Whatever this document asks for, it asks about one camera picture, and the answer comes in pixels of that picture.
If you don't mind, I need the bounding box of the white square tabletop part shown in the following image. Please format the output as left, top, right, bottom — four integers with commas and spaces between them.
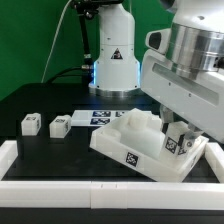
90, 109, 208, 182

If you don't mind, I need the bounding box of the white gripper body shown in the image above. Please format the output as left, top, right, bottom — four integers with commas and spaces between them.
141, 28, 224, 143

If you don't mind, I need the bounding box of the white marker base plate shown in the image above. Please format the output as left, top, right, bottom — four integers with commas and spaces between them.
71, 110, 126, 127

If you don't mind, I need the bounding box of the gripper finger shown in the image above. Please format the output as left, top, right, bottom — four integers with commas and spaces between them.
178, 123, 203, 150
160, 107, 174, 133

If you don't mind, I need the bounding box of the black cable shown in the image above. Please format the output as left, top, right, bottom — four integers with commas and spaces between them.
45, 67, 93, 84

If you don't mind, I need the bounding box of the white cable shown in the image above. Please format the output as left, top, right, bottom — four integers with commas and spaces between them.
40, 0, 73, 84

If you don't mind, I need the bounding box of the white U-shaped fence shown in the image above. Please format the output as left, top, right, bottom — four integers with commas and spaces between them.
0, 141, 224, 210

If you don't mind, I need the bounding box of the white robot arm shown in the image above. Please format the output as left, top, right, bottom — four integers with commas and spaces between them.
90, 0, 224, 143

